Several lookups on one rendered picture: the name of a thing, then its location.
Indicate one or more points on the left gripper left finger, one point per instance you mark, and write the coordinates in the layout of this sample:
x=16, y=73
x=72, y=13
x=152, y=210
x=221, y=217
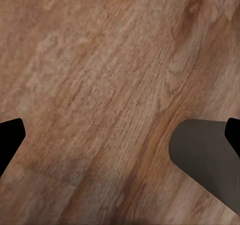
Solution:
x=12, y=134

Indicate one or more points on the trash can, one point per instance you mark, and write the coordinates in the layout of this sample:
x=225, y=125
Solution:
x=201, y=149

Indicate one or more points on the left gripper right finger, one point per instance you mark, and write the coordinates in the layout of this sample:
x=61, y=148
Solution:
x=232, y=133

